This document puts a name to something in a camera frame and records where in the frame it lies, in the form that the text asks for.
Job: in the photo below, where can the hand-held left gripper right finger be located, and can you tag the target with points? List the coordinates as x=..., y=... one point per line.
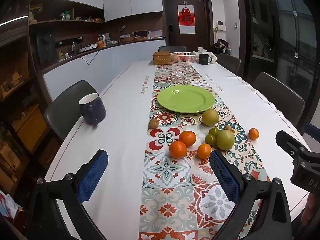
x=223, y=177

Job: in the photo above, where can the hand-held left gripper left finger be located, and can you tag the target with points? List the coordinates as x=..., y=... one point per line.
x=92, y=177

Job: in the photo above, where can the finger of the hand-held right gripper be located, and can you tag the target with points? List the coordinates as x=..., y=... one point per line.
x=313, y=130
x=287, y=140

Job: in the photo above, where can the orange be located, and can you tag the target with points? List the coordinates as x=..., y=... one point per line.
x=204, y=151
x=253, y=133
x=187, y=138
x=178, y=149

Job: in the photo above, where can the green apple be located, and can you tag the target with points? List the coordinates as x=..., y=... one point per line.
x=225, y=140

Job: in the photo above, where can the small brown longan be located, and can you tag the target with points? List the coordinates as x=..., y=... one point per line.
x=227, y=127

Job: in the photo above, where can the yellow-green pear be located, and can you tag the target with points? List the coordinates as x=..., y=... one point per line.
x=210, y=117

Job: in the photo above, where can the green plate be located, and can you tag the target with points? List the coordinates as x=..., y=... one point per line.
x=185, y=98

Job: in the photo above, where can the person's right hand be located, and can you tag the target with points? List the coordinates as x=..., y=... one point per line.
x=312, y=210

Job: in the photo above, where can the small green tomato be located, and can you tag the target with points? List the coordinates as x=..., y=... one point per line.
x=213, y=131
x=209, y=140

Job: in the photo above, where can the grey chair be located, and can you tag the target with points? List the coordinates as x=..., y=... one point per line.
x=230, y=62
x=172, y=48
x=280, y=95
x=67, y=107

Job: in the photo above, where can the floral patterned table runner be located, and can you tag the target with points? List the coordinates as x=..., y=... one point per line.
x=170, y=170

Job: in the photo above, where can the dark blue mug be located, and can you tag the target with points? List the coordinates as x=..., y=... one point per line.
x=93, y=110

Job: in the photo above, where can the brown kiwi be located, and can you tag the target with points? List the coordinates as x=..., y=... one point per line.
x=153, y=123

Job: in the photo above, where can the glass sliding door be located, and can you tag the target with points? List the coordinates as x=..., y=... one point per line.
x=287, y=42

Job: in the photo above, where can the white stool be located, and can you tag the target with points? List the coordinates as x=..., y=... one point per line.
x=226, y=51

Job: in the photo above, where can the black mug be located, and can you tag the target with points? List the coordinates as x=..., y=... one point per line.
x=204, y=59

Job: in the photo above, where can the dark bag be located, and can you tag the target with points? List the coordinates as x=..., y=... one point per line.
x=222, y=43

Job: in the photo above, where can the white crumpled cloth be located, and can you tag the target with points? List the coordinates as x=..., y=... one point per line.
x=203, y=50

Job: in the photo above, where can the white base cabinets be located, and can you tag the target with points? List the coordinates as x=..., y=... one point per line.
x=125, y=55

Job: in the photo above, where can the glass kettle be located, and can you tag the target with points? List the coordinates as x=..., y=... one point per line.
x=75, y=48

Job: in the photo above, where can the white intercom panel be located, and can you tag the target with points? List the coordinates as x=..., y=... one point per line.
x=220, y=25

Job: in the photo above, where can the yellow packet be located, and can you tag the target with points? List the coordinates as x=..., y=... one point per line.
x=101, y=44

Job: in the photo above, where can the wicker box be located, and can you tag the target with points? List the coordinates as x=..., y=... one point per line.
x=162, y=58

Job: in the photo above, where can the black coffee machine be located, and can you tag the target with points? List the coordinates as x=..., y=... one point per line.
x=46, y=47

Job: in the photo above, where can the shallow wicker basket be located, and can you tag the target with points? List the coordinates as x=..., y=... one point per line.
x=127, y=39

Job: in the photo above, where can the small desk lamp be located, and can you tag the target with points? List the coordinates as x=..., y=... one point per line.
x=122, y=31

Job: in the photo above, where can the black tray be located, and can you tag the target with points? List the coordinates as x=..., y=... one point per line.
x=140, y=35

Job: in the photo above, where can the red and white calendar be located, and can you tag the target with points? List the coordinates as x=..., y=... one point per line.
x=186, y=17

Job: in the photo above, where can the green bottle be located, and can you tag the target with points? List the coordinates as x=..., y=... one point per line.
x=65, y=15

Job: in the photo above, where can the dark brown door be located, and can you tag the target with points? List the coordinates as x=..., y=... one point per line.
x=172, y=12

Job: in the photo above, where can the yellow flowers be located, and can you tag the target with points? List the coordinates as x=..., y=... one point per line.
x=36, y=8

